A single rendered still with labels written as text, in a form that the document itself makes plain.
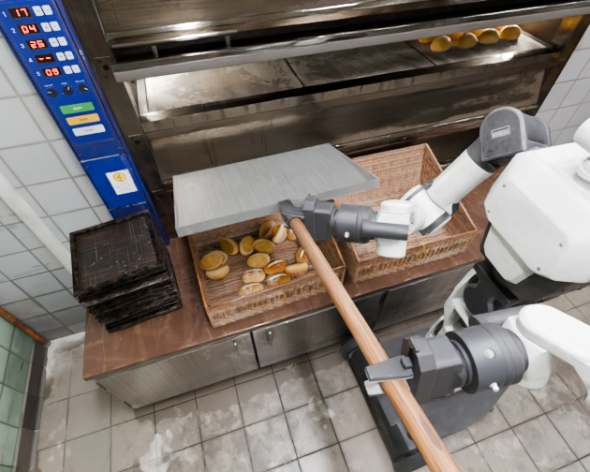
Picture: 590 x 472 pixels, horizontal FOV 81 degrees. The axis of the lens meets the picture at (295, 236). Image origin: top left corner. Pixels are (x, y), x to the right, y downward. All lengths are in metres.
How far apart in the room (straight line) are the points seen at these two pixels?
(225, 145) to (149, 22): 0.48
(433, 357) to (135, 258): 1.04
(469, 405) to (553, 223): 1.23
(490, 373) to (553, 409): 1.71
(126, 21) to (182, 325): 1.02
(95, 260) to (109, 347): 0.35
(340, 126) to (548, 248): 0.97
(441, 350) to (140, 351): 1.15
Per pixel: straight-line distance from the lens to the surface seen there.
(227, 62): 1.10
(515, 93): 2.04
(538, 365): 0.62
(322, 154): 1.20
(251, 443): 1.87
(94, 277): 1.32
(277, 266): 1.45
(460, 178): 0.99
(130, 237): 1.38
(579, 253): 0.79
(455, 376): 0.55
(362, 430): 1.89
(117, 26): 1.19
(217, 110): 1.33
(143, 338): 1.48
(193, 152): 1.41
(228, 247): 1.54
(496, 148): 0.93
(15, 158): 1.47
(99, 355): 1.52
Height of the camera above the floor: 1.84
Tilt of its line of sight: 51 degrees down
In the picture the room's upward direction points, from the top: straight up
